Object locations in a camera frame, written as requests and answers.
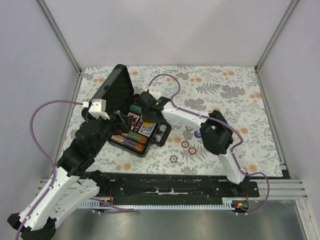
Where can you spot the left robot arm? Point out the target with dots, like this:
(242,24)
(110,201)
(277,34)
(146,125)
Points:
(40,220)

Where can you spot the aluminium frame post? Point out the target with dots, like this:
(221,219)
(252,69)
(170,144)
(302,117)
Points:
(59,35)
(277,32)

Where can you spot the orange poker chip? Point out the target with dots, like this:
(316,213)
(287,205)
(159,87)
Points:
(185,144)
(192,150)

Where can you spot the bottom poker chip row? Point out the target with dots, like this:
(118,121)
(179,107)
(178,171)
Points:
(128,143)

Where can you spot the yellow big blind button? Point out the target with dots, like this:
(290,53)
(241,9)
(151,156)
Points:
(147,124)

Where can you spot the blue small blind button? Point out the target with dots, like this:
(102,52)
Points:
(197,134)

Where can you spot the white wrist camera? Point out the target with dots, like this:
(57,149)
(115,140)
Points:
(95,109)
(155,93)

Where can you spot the black poker set case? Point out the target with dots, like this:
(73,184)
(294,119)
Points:
(118,91)

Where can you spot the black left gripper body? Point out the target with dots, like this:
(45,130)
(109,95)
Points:
(118,128)

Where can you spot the blue playing card deck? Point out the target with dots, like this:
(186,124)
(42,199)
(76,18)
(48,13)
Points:
(146,130)

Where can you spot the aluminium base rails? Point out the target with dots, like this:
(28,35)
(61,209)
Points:
(280,190)

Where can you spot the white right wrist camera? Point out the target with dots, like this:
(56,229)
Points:
(155,93)

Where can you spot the aluminium right frame post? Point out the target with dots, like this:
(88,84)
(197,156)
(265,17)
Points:
(277,32)

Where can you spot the poker chip row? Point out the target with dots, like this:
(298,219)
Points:
(136,137)
(128,143)
(135,109)

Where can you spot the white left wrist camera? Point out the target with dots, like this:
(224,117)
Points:
(95,109)

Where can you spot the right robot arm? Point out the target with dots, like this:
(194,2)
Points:
(215,132)

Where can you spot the floral patterned table mat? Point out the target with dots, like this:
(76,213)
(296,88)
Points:
(231,90)

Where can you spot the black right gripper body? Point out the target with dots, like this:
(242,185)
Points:
(147,117)

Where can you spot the aluminium left frame post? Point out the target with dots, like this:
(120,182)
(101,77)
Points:
(59,35)

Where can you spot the white slotted cable duct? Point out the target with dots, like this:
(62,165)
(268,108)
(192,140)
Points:
(226,205)

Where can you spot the red playing card deck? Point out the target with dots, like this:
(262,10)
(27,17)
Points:
(135,119)

